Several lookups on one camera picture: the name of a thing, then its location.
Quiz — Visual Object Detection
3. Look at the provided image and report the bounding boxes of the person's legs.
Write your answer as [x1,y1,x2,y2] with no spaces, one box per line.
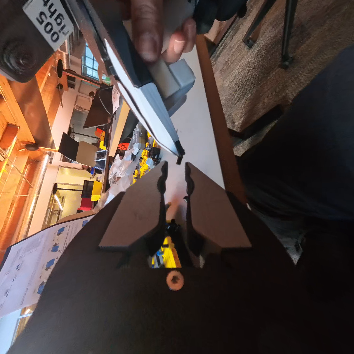
[238,47,354,354]

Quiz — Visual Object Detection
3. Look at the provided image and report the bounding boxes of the yellow toy brick vehicle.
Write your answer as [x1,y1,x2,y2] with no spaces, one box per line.
[150,219,183,269]

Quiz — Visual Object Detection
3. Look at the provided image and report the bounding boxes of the building instruction booklet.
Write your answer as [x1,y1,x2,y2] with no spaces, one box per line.
[0,216,96,318]

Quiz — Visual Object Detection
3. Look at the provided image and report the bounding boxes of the person's right hand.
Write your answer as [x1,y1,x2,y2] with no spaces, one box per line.
[119,0,197,63]

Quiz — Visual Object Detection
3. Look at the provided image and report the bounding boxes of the clear plastic bags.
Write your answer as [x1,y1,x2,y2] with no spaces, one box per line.
[106,150,136,191]

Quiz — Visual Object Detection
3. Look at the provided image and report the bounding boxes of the black office chair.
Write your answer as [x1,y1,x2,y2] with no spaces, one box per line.
[242,0,300,70]

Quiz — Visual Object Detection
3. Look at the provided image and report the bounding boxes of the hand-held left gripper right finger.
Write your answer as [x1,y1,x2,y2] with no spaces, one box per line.
[184,162,253,258]

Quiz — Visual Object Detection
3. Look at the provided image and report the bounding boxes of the pile of loose toy bricks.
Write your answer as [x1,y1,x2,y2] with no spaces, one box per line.
[114,138,162,183]

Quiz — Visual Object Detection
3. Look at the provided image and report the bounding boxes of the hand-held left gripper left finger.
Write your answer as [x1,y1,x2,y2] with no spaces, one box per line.
[99,162,168,252]

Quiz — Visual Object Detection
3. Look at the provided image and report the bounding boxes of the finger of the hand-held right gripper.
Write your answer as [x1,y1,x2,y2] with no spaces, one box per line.
[104,39,185,156]
[148,58,196,114]

